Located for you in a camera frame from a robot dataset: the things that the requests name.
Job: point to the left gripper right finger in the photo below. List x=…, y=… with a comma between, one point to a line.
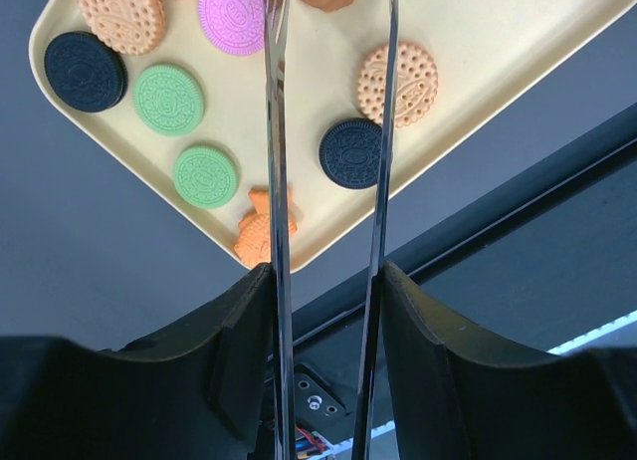
x=460, y=391

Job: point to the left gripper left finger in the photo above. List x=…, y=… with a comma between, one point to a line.
x=191, y=390

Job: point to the orange fish cookie lower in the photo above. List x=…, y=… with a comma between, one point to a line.
x=253, y=245

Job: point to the green sandwich cookie lower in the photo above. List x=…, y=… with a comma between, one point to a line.
x=205, y=176

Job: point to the green sandwich cookie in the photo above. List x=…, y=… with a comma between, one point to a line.
x=168, y=99
x=205, y=176

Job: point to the black sandwich cookie lower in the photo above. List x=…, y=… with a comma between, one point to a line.
x=349, y=151

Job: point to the black sandwich cookie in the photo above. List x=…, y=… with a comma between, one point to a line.
x=349, y=151
x=84, y=73

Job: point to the green sandwich cookie upper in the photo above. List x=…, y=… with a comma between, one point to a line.
x=168, y=99

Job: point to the yellow cookie tray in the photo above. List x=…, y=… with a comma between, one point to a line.
x=487, y=53

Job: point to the tan biscuit lower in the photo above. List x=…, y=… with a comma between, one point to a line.
x=417, y=83

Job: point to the tan biscuit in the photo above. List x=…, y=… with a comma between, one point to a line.
x=129, y=27
x=417, y=83

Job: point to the black sandwich cookie upper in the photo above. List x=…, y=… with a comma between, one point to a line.
x=84, y=73

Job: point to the pink sandwich cookie lower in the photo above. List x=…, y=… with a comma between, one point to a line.
x=236, y=27

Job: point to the tan biscuit top left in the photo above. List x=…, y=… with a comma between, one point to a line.
x=129, y=27

